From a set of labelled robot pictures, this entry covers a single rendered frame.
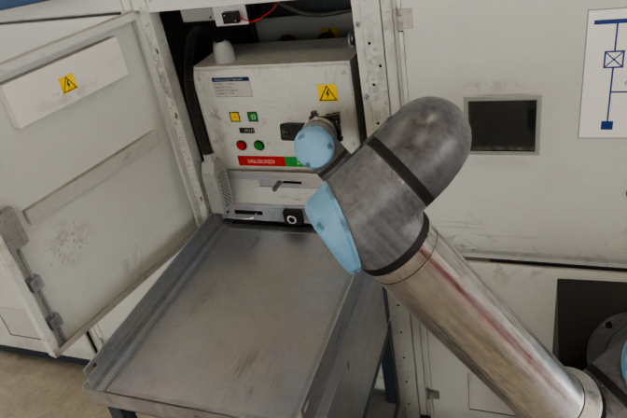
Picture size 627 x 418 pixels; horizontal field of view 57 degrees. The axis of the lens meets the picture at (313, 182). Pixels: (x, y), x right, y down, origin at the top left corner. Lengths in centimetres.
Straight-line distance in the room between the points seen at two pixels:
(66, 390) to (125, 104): 158
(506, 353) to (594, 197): 77
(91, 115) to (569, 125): 122
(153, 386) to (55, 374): 156
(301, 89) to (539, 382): 100
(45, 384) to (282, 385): 178
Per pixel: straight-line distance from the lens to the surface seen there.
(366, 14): 146
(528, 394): 97
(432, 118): 75
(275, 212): 186
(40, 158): 158
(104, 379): 158
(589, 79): 145
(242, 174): 180
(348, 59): 158
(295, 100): 165
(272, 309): 158
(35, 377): 308
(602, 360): 115
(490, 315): 86
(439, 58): 144
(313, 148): 127
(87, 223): 170
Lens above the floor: 188
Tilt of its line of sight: 30 degrees down
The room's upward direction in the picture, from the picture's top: 10 degrees counter-clockwise
